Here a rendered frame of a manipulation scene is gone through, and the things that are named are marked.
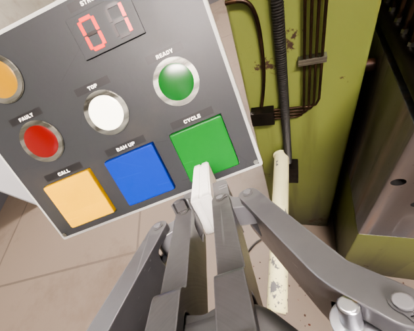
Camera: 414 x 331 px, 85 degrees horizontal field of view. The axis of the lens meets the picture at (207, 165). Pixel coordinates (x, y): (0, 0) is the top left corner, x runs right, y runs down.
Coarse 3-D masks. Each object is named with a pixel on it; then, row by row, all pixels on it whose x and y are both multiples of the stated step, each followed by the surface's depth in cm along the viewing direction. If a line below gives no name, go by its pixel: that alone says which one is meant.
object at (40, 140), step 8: (32, 128) 30; (40, 128) 30; (24, 136) 30; (32, 136) 30; (40, 136) 30; (48, 136) 30; (32, 144) 30; (40, 144) 30; (48, 144) 30; (56, 144) 30; (32, 152) 31; (40, 152) 31; (48, 152) 31
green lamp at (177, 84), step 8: (168, 64) 27; (176, 64) 27; (160, 72) 28; (168, 72) 27; (176, 72) 27; (184, 72) 28; (160, 80) 28; (168, 80) 28; (176, 80) 28; (184, 80) 28; (192, 80) 28; (160, 88) 28; (168, 88) 28; (176, 88) 28; (184, 88) 28; (192, 88) 28; (168, 96) 29; (176, 96) 28; (184, 96) 29
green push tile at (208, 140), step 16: (192, 128) 30; (208, 128) 30; (224, 128) 30; (176, 144) 30; (192, 144) 30; (208, 144) 30; (224, 144) 30; (192, 160) 31; (208, 160) 31; (224, 160) 31; (192, 176) 32
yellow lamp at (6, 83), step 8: (0, 64) 27; (0, 72) 27; (8, 72) 27; (0, 80) 27; (8, 80) 27; (16, 80) 28; (0, 88) 28; (8, 88) 28; (16, 88) 28; (0, 96) 28; (8, 96) 28
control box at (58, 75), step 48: (96, 0) 25; (144, 0) 25; (192, 0) 25; (0, 48) 26; (48, 48) 27; (144, 48) 27; (192, 48) 27; (48, 96) 28; (96, 96) 28; (144, 96) 29; (192, 96) 29; (240, 96) 29; (0, 144) 30; (96, 144) 31; (144, 144) 31; (240, 144) 31
